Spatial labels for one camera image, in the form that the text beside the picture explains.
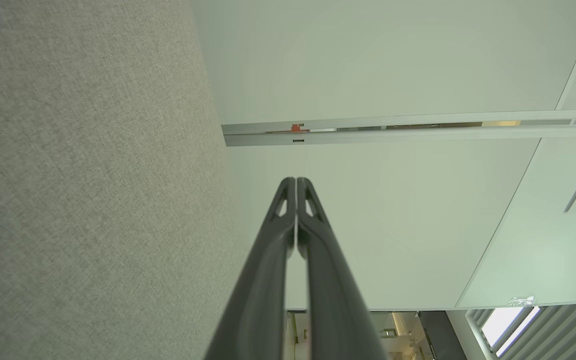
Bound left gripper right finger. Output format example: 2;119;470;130
296;177;388;360

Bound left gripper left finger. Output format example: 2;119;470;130
203;177;298;360

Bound small red object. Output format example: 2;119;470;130
266;123;311;134

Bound window blinds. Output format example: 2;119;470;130
465;297;576;360

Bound grey partition post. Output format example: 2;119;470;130
221;109;576;147

